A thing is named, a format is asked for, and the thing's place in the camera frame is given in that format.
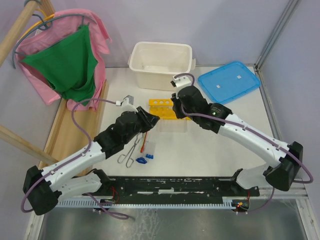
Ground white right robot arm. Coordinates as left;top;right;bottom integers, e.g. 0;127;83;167
171;86;303;196

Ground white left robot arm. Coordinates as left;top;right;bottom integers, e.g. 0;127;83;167
22;106;160;216

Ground yellow test tube rack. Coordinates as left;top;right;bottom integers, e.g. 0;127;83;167
148;98;179;120

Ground red orange stirring rod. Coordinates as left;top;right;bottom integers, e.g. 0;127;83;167
140;132;148;153

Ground metal crucible tongs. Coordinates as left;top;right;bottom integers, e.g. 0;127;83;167
117;133;144;169

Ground white plastic storage bin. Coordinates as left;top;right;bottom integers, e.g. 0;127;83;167
128;41;196;91

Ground blue plastic bin lid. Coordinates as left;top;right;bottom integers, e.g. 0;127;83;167
197;61;261;105

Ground green shirt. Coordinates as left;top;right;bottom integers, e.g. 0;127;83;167
19;25;98;105

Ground small green circuit board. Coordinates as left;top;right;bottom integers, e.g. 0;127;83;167
236;200;250;211

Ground pink shirt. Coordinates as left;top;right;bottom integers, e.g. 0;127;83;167
15;8;110;105

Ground grey clothes hanger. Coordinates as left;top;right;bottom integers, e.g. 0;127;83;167
11;13;97;69

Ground yellow clothes hanger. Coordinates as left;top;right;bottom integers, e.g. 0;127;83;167
20;8;55;40

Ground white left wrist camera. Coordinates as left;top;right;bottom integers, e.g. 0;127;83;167
115;95;138;113

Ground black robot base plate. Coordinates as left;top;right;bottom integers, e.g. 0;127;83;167
92;176;260;204

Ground wooden clothes rack frame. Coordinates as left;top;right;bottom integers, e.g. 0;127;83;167
0;0;105;169

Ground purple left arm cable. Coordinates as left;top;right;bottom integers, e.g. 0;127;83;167
20;98;130;221

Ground grey slotted cable duct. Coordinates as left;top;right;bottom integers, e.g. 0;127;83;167
56;197;236;210

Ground aluminium frame post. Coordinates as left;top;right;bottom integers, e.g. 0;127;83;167
255;0;301;71

